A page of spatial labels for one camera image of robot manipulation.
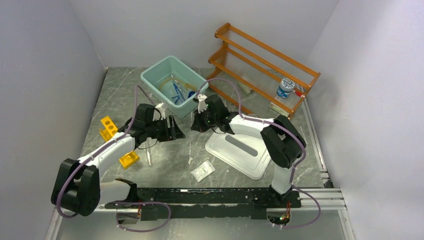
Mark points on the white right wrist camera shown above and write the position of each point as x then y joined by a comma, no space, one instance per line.
202,105

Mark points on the blue safety glasses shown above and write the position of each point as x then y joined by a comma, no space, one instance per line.
180,96

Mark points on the blue item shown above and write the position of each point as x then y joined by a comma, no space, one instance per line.
191,93

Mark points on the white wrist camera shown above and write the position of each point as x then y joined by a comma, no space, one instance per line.
202,105
160,111

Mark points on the yellow rubber tubing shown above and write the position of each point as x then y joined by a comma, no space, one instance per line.
186,87

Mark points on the blue white lidded jar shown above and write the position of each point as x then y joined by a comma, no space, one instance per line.
285,88

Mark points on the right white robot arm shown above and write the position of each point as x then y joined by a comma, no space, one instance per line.
282,141

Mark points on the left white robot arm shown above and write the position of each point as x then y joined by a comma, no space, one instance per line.
78,186

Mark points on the white green small box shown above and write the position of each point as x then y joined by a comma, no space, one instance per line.
278,109

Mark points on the clear glass test tube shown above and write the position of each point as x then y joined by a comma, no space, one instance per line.
148,145

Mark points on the metal crucible tongs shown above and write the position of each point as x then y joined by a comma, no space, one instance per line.
176,81

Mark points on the black mounting rail base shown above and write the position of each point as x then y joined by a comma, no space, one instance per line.
199,203

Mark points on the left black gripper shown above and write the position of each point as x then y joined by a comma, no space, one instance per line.
171,133

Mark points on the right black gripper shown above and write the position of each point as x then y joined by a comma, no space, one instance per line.
197,125

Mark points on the small white plastic bag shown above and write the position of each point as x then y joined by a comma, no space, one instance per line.
204,170

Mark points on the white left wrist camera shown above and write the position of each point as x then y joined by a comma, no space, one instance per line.
160,111

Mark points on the light green plastic bin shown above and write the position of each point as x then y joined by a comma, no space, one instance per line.
156,74

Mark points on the white plastic bin lid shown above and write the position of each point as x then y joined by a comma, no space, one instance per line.
245,153

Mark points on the orange wooden shelf rack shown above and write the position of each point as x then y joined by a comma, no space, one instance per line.
261,68

